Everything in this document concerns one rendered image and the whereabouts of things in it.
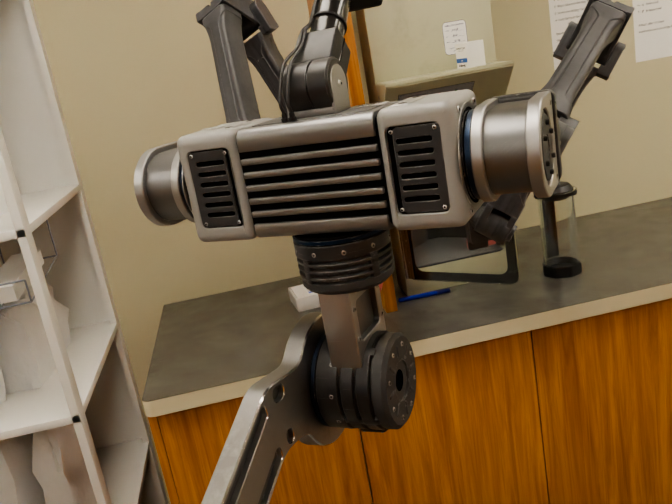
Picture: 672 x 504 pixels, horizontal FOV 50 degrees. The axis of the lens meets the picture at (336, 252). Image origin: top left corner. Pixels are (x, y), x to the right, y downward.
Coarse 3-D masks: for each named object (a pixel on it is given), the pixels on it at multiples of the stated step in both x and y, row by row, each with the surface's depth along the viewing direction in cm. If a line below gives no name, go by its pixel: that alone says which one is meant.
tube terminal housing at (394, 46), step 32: (384, 0) 175; (416, 0) 176; (448, 0) 177; (480, 0) 178; (384, 32) 176; (416, 32) 178; (480, 32) 180; (384, 64) 178; (416, 64) 180; (448, 64) 181; (416, 288) 194
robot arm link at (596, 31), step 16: (592, 0) 123; (608, 0) 123; (592, 16) 121; (608, 16) 121; (624, 16) 122; (576, 32) 129; (592, 32) 118; (608, 32) 119; (576, 48) 115; (592, 48) 115; (608, 48) 129; (560, 64) 113; (576, 64) 112; (592, 64) 114; (560, 80) 110; (576, 80) 111; (560, 96) 108; (560, 112) 106; (560, 128) 102; (560, 144) 101
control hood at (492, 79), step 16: (496, 64) 171; (512, 64) 172; (400, 80) 172; (416, 80) 169; (432, 80) 170; (448, 80) 171; (464, 80) 172; (480, 80) 174; (496, 80) 175; (384, 96) 172; (480, 96) 179
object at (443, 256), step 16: (416, 240) 186; (432, 240) 183; (448, 240) 181; (464, 240) 178; (512, 240) 171; (416, 256) 188; (432, 256) 185; (448, 256) 182; (464, 256) 180; (480, 256) 177; (496, 256) 175; (512, 256) 172; (416, 272) 189; (432, 272) 187; (448, 272) 184; (464, 272) 181; (480, 272) 178; (496, 272) 176; (512, 272) 173
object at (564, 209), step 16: (544, 208) 184; (560, 208) 182; (544, 224) 186; (560, 224) 183; (576, 224) 186; (544, 240) 188; (560, 240) 185; (576, 240) 186; (544, 256) 190; (560, 256) 186; (576, 256) 187
